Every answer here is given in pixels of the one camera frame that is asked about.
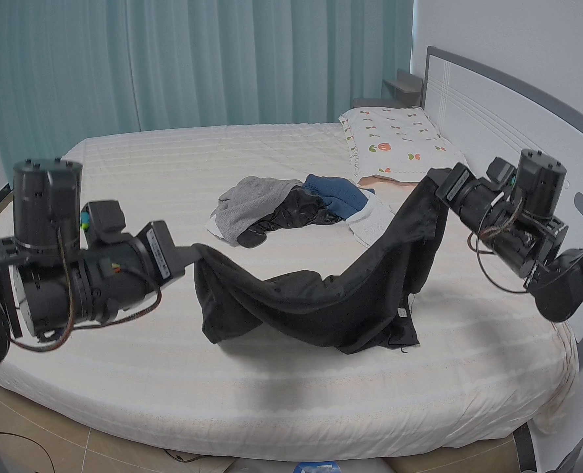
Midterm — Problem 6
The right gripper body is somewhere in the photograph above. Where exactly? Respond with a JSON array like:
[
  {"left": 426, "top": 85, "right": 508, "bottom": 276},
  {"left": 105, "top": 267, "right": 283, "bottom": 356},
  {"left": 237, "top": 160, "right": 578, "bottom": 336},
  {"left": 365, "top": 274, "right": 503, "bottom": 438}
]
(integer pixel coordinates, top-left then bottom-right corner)
[{"left": 437, "top": 163, "right": 514, "bottom": 237}]

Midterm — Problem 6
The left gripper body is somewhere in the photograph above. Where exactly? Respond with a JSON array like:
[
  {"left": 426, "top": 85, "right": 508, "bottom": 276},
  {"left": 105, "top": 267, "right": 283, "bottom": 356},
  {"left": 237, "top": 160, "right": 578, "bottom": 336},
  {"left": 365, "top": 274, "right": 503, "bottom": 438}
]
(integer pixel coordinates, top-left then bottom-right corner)
[{"left": 77, "top": 221, "right": 186, "bottom": 325}]

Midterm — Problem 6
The black T-shirt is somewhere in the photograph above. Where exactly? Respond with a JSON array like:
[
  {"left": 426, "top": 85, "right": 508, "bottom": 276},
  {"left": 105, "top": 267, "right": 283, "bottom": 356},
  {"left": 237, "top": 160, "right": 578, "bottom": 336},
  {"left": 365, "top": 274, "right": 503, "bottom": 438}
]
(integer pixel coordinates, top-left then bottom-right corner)
[{"left": 193, "top": 168, "right": 450, "bottom": 356}]

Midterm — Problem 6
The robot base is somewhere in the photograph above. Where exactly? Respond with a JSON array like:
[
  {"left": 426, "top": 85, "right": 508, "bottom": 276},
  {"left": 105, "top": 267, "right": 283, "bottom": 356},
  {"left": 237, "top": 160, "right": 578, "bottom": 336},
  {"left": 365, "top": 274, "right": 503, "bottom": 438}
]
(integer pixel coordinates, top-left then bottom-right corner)
[{"left": 232, "top": 459, "right": 388, "bottom": 473}]

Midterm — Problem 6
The pile of clothes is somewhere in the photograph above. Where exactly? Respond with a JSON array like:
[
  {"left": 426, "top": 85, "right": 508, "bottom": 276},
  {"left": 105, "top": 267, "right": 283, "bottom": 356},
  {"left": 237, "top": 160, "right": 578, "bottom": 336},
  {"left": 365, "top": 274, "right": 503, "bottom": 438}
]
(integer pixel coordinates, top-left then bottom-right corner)
[{"left": 205, "top": 173, "right": 396, "bottom": 250}]

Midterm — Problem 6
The bed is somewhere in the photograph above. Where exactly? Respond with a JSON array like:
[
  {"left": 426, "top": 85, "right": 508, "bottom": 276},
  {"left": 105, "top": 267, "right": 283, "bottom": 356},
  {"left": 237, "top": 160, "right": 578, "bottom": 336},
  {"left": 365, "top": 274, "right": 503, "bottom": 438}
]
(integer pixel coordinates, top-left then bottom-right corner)
[{"left": 0, "top": 45, "right": 583, "bottom": 473}]

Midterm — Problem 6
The pale pink pillow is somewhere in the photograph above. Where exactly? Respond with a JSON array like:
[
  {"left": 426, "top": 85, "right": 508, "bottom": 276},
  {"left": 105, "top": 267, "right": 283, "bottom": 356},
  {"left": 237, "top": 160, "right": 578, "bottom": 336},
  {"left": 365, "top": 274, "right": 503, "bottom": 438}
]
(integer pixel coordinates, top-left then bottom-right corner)
[{"left": 358, "top": 173, "right": 422, "bottom": 189}]

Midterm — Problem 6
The white printed pillow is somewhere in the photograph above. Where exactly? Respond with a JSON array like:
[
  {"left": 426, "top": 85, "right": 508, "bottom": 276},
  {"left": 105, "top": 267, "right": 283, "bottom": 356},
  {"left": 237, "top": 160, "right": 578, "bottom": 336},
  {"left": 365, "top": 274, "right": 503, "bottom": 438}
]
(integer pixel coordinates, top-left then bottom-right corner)
[{"left": 338, "top": 106, "right": 469, "bottom": 186}]

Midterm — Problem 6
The grey bedside table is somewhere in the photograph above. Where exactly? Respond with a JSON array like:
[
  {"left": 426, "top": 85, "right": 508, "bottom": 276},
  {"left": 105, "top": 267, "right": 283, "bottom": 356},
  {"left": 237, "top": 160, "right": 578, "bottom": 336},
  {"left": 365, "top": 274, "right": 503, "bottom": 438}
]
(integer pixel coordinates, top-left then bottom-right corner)
[{"left": 353, "top": 69, "right": 423, "bottom": 112}]

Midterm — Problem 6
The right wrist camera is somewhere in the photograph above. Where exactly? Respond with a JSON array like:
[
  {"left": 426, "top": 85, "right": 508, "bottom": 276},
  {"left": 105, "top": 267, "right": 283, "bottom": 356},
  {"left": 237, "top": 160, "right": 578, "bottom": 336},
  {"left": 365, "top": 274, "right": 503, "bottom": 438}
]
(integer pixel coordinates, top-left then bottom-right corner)
[{"left": 486, "top": 157, "right": 517, "bottom": 191}]

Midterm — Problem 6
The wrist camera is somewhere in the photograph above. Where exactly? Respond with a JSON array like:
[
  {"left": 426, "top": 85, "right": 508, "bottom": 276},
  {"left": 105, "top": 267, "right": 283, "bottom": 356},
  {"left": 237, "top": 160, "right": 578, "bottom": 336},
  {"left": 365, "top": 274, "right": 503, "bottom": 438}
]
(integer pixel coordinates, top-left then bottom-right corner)
[
  {"left": 81, "top": 199, "right": 128, "bottom": 248},
  {"left": 486, "top": 157, "right": 517, "bottom": 191}
]

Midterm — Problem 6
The black cable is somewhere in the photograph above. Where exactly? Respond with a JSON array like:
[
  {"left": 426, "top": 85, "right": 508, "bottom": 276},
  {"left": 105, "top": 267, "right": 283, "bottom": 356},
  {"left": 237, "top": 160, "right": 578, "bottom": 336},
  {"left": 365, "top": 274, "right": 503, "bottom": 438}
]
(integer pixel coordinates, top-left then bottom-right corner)
[
  {"left": 469, "top": 230, "right": 531, "bottom": 294},
  {"left": 10, "top": 284, "right": 163, "bottom": 354},
  {"left": 163, "top": 449, "right": 235, "bottom": 464}
]

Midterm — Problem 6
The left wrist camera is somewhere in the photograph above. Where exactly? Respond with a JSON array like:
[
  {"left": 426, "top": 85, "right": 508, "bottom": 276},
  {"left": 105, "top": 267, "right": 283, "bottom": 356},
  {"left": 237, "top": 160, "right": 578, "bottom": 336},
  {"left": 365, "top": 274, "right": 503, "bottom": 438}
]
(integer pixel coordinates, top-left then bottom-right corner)
[{"left": 81, "top": 199, "right": 128, "bottom": 248}]

